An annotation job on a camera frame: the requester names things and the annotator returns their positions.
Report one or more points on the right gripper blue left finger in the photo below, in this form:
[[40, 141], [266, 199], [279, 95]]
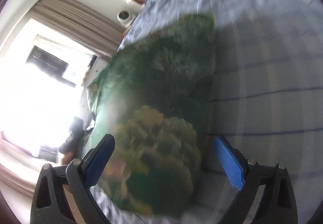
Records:
[[96, 159]]

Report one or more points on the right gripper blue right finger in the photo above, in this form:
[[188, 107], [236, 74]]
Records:
[[232, 161]]

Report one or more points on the green landscape print jacket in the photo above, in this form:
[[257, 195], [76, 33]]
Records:
[[153, 98]]

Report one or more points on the blue plaid bed quilt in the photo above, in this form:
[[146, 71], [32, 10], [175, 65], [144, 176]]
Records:
[[266, 100]]

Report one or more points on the beige window curtain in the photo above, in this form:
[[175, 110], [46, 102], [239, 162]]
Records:
[[80, 24]]

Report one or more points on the white round desk fan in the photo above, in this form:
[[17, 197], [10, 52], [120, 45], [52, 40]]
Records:
[[125, 18]]

